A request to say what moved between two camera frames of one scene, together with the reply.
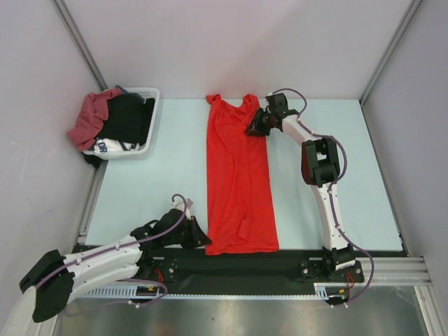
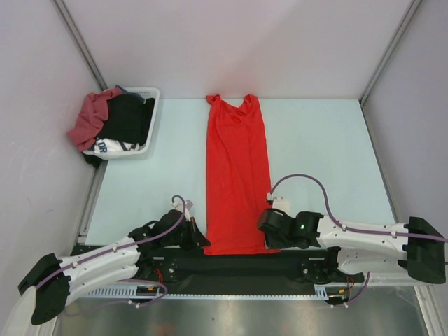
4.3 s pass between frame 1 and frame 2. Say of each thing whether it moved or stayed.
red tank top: stayed
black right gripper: moved
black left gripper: stayed
